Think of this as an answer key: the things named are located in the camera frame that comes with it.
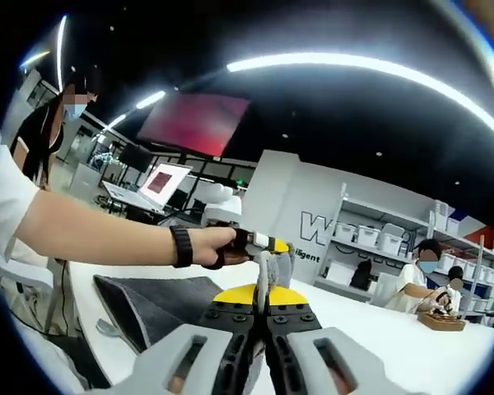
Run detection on person's white shirt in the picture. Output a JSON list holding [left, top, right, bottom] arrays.
[[0, 137, 42, 268]]

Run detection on row of white storage boxes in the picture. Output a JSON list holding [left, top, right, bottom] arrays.
[[333, 201, 494, 289]]

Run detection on white flat box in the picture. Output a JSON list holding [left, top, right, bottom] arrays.
[[329, 258, 357, 283]]

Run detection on red ceiling screen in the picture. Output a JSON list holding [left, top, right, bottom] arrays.
[[136, 92, 251, 158]]

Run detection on white chair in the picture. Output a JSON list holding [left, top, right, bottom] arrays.
[[0, 250, 55, 297]]

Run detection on person's dark trousers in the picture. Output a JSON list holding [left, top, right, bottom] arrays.
[[44, 331, 114, 390]]

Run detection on long ceiling light strip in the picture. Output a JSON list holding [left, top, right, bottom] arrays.
[[226, 52, 494, 137]]

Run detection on grey metal storage shelf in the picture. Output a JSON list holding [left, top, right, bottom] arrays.
[[312, 183, 494, 326]]

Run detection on open laptop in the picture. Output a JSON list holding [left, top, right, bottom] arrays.
[[102, 162, 193, 214]]

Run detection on person's left hand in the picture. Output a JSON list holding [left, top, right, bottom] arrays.
[[191, 225, 254, 271]]

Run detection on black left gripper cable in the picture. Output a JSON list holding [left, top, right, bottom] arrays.
[[44, 258, 72, 335]]

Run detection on wooden tray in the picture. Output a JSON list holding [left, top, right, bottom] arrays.
[[417, 311, 467, 332]]

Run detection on black wristband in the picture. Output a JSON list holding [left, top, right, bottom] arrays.
[[169, 225, 194, 268]]

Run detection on black backpack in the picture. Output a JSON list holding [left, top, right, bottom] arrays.
[[349, 259, 374, 289]]

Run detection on grey towel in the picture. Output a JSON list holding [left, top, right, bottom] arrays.
[[93, 249, 296, 395]]

